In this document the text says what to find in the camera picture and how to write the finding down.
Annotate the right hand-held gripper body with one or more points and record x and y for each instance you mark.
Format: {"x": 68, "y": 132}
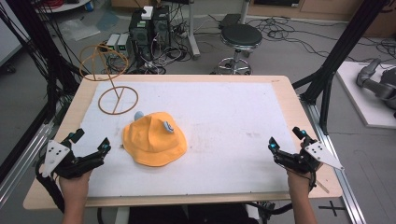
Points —
{"x": 295, "y": 161}

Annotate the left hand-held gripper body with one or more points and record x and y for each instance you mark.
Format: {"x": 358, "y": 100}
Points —
{"x": 77, "y": 165}

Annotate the person's right hand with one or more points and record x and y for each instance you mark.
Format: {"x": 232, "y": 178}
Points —
{"x": 298, "y": 182}

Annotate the person's left hand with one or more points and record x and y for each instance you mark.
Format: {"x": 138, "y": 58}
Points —
{"x": 74, "y": 186}

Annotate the thin wooden stick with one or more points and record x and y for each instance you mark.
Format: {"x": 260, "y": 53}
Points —
{"x": 323, "y": 187}

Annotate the orange bucket hat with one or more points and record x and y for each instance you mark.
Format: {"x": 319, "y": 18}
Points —
{"x": 152, "y": 143}

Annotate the white table leg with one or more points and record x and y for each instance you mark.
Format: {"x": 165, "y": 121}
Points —
{"x": 122, "y": 216}

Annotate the white table mat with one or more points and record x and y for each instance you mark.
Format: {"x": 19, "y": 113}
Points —
{"x": 218, "y": 109}

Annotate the white board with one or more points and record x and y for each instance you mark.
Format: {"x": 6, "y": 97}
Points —
{"x": 358, "y": 93}

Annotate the small white power unit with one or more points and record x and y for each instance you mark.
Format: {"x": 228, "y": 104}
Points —
{"x": 112, "y": 42}
{"x": 123, "y": 45}

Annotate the person's dark trousers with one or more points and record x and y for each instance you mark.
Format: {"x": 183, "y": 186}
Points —
{"x": 193, "y": 214}

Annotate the clear plastic sheet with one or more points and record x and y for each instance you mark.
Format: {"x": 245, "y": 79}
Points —
{"x": 79, "y": 29}

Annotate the black round stool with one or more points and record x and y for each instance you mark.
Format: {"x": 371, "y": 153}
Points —
{"x": 241, "y": 35}

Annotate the black computer tower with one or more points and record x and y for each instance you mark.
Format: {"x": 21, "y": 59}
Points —
{"x": 161, "y": 26}
{"x": 140, "y": 34}

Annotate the round white table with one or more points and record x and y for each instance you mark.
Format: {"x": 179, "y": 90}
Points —
{"x": 62, "y": 6}

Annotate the grey desk leg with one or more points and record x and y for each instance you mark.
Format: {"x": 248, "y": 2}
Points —
{"x": 193, "y": 34}

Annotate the white box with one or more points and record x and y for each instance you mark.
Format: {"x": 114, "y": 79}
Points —
{"x": 147, "y": 12}

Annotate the aluminium rail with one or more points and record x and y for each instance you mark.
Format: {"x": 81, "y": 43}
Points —
{"x": 18, "y": 161}
{"x": 330, "y": 149}

